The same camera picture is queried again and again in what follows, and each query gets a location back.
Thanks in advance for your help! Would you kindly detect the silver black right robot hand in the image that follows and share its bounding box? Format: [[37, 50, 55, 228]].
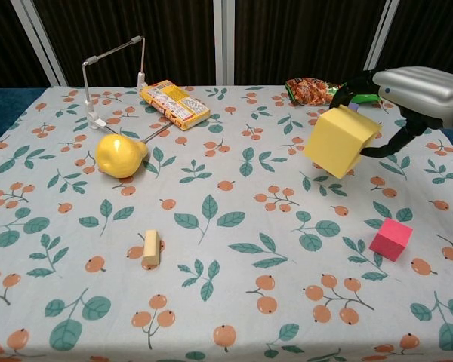
[[330, 66, 453, 159]]

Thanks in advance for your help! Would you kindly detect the large yellow foam cube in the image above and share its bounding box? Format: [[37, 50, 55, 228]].
[[304, 104, 384, 179]]

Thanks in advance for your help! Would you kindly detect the small red foam cube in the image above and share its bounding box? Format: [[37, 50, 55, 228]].
[[368, 217, 414, 262]]

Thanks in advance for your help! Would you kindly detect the dark partition screen panel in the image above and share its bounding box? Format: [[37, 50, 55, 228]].
[[224, 0, 392, 86], [22, 0, 226, 87], [377, 0, 453, 90], [0, 0, 61, 88]]

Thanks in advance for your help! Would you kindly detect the green orange snack bag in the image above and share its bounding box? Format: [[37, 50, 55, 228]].
[[285, 77, 382, 108]]

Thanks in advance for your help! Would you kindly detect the yellow snack box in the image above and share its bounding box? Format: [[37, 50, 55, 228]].
[[139, 79, 211, 132]]

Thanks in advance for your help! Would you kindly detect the floral fruit print tablecloth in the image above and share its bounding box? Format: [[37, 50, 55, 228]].
[[0, 85, 453, 362]]

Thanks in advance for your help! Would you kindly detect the yellow pear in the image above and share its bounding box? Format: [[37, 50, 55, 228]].
[[95, 133, 150, 179]]

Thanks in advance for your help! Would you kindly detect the small wooden block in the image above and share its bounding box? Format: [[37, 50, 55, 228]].
[[142, 229, 162, 267]]

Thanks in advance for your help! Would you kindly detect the metal wire frame stand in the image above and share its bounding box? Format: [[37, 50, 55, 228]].
[[82, 35, 171, 144]]

